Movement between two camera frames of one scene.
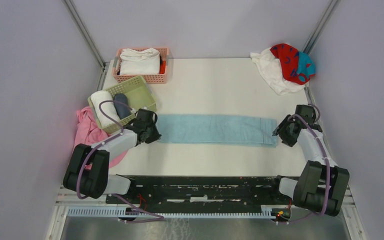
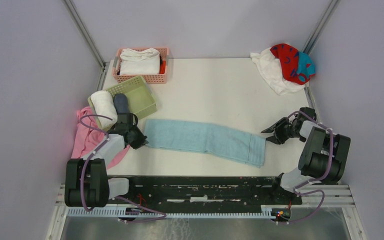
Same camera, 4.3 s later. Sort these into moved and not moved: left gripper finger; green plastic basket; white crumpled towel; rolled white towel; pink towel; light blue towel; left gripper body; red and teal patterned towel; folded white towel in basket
Moved: light blue towel; left gripper finger; left gripper body
Not moved: white crumpled towel; folded white towel in basket; red and teal patterned towel; pink towel; rolled white towel; green plastic basket
